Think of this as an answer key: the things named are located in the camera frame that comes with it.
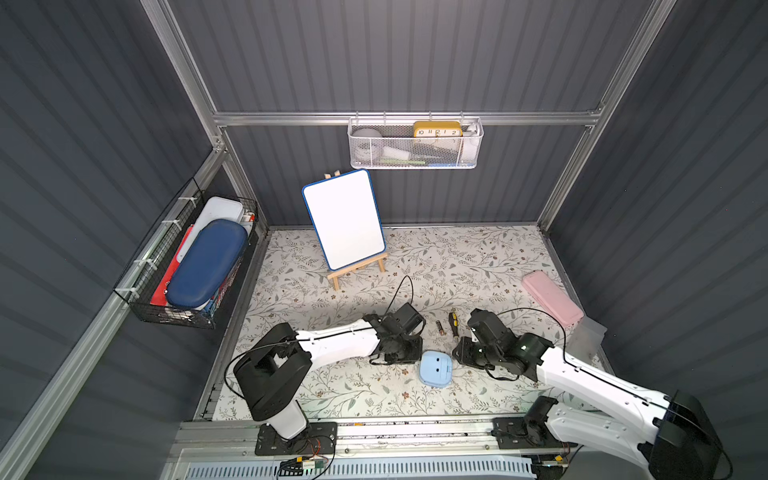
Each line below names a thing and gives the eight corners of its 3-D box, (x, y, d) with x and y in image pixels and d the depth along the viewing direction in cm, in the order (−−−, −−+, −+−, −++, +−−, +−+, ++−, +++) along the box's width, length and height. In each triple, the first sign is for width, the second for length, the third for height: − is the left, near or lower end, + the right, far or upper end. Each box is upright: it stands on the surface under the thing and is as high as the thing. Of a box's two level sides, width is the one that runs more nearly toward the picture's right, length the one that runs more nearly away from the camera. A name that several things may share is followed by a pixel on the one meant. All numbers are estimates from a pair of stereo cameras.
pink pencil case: (561, 332, 93) (565, 328, 92) (516, 280, 106) (518, 276, 104) (583, 321, 96) (587, 317, 94) (536, 271, 109) (539, 267, 107)
